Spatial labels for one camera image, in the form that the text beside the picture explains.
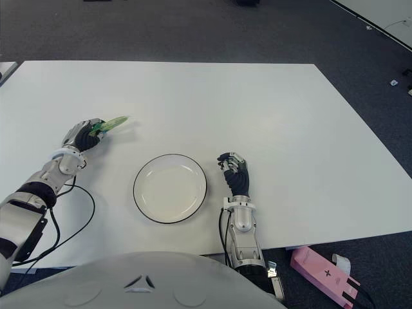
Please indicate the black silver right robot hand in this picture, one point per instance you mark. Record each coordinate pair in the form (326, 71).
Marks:
(239, 180)

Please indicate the black equipment base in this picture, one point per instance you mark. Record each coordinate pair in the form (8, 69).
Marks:
(408, 80)

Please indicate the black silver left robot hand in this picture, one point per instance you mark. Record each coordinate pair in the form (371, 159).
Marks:
(83, 136)

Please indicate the white paper roll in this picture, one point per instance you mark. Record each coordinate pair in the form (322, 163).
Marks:
(342, 263)

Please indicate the pink cardboard box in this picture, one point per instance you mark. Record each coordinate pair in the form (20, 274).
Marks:
(322, 273)

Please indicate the grey robot torso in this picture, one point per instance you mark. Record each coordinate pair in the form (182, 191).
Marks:
(145, 283)

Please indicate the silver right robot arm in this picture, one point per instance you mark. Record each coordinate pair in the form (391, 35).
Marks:
(243, 222)

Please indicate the green snack packet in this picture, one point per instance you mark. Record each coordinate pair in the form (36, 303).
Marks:
(114, 123)

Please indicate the white background table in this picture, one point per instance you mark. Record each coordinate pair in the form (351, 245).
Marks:
(376, 16)

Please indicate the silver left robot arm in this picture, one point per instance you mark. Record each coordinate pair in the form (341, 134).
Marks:
(35, 199)

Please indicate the white plate with black rim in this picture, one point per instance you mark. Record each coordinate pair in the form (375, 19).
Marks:
(171, 190)

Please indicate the white side table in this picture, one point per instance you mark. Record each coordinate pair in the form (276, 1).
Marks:
(8, 71)

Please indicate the silver metal bracket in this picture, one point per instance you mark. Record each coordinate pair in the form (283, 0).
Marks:
(274, 277)

